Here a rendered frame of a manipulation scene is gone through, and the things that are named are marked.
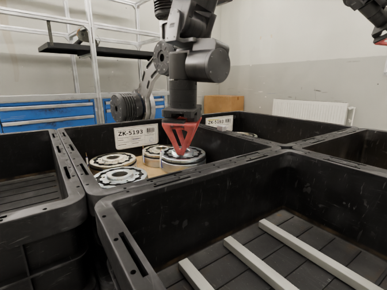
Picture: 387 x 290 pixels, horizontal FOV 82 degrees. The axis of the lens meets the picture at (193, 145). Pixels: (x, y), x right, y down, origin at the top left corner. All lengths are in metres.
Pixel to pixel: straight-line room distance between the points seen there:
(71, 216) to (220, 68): 0.31
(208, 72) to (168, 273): 0.29
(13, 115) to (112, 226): 2.09
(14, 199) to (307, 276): 0.48
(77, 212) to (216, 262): 0.16
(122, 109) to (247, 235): 1.11
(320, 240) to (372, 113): 3.17
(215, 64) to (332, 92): 3.24
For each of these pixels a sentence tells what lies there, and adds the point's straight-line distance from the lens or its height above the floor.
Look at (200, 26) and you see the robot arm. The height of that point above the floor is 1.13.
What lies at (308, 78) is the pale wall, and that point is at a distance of 3.69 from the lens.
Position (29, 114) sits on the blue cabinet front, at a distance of 2.25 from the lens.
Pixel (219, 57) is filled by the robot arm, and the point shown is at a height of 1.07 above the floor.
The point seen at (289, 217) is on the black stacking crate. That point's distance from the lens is 0.40.
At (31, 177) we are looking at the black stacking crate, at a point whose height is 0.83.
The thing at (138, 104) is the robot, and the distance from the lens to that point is 1.38.
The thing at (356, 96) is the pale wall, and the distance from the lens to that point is 3.51.
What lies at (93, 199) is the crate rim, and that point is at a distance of 0.24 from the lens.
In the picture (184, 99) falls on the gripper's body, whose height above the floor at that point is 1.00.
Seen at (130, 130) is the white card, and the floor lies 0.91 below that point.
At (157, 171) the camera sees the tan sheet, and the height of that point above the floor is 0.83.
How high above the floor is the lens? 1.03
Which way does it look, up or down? 16 degrees down
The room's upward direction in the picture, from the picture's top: straight up
